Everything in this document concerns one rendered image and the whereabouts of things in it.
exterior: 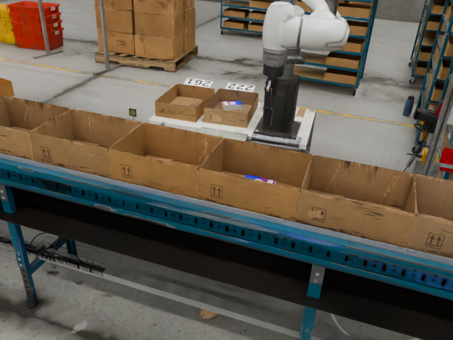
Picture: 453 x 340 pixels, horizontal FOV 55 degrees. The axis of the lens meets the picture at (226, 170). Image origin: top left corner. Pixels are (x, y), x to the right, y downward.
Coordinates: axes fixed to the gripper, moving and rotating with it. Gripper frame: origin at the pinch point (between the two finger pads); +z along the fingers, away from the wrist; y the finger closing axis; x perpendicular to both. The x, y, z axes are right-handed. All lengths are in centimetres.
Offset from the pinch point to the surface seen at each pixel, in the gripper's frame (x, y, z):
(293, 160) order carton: 11.0, -8.9, 20.6
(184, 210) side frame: -23.0, 26.2, 33.6
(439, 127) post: 71, -65, 16
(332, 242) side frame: 33, 27, 31
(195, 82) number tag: -80, -123, 33
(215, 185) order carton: -13.2, 19.7, 23.6
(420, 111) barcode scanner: 62, -69, 11
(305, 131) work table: 4, -97, 44
